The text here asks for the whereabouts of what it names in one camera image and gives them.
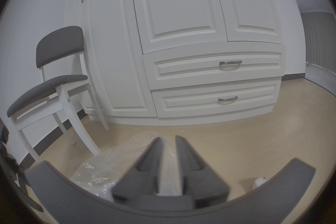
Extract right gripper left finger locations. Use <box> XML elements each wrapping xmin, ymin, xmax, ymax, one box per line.
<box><xmin>112</xmin><ymin>137</ymin><xmax>165</xmax><ymax>204</ymax></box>

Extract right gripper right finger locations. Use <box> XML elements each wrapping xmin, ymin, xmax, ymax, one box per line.
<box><xmin>175</xmin><ymin>135</ymin><xmax>230</xmax><ymax>208</ymax></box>

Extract white printed wrapper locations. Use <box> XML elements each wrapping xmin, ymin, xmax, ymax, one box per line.
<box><xmin>252</xmin><ymin>176</ymin><xmax>269</xmax><ymax>190</ymax></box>

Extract white wardrobe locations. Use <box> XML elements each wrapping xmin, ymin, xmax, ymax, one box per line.
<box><xmin>64</xmin><ymin>0</ymin><xmax>286</xmax><ymax>126</ymax></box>

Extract clear plastic bag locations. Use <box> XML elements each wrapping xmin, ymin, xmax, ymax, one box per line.
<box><xmin>69</xmin><ymin>131</ymin><xmax>184</xmax><ymax>204</ymax></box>

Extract white chair grey cushions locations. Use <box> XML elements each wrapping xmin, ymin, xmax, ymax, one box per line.
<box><xmin>6</xmin><ymin>26</ymin><xmax>110</xmax><ymax>163</ymax></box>

